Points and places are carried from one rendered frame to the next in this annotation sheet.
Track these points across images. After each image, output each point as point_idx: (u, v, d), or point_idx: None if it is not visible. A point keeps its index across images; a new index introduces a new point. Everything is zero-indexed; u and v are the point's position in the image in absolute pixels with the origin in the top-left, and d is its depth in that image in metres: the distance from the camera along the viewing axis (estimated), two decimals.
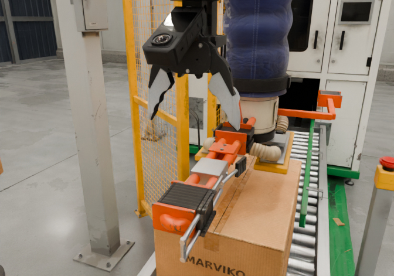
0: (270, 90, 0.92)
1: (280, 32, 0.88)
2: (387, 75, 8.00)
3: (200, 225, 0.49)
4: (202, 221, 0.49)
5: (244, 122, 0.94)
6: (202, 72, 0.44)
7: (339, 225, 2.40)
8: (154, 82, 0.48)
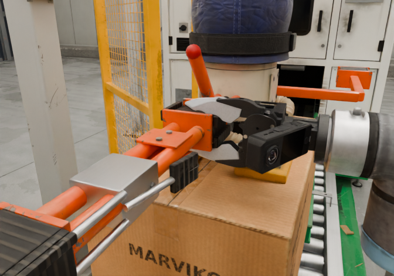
0: (262, 51, 0.59)
1: None
2: (391, 71, 7.66)
3: None
4: None
5: None
6: (243, 151, 0.46)
7: (347, 234, 2.07)
8: (224, 105, 0.45)
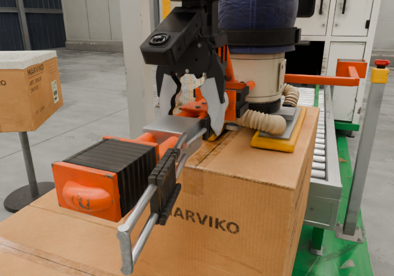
0: (272, 43, 0.71)
1: None
2: None
3: (157, 204, 0.28)
4: (159, 197, 0.28)
5: None
6: (201, 72, 0.44)
7: (341, 161, 2.80)
8: (162, 89, 0.48)
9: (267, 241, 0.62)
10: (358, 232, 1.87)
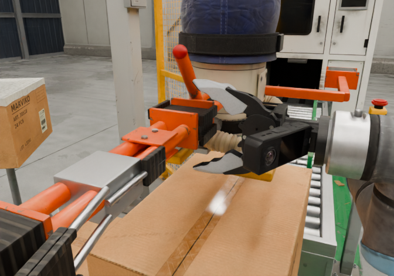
0: (249, 52, 0.60)
1: None
2: (385, 68, 8.33)
3: None
4: None
5: (210, 101, 0.62)
6: (243, 152, 0.45)
7: (339, 185, 2.73)
8: (232, 96, 0.44)
9: None
10: (355, 271, 1.81)
